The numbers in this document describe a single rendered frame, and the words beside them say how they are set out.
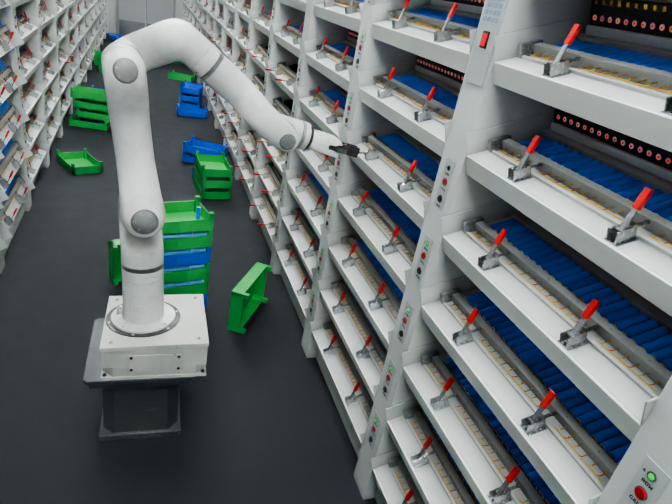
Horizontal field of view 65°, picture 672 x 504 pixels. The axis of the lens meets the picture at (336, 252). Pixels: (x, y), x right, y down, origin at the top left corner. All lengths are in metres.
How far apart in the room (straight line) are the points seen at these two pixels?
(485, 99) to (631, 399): 0.64
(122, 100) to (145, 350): 0.70
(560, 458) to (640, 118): 0.58
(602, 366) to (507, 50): 0.64
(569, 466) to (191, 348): 1.07
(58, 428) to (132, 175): 0.90
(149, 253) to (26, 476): 0.74
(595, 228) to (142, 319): 1.27
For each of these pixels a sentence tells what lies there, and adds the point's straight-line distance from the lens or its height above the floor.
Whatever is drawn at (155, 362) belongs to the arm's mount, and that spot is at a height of 0.34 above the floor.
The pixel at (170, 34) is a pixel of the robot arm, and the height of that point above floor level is 1.23.
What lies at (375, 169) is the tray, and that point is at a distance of 1.65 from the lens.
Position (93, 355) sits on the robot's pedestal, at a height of 0.28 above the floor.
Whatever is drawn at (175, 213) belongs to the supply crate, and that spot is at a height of 0.40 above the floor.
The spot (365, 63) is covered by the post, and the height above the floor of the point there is 1.21.
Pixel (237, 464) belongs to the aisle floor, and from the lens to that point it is 1.86.
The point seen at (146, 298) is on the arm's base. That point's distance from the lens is 1.67.
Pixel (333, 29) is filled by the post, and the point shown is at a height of 1.25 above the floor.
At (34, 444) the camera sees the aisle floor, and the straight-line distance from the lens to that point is 1.97.
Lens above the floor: 1.41
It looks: 26 degrees down
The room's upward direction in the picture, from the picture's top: 11 degrees clockwise
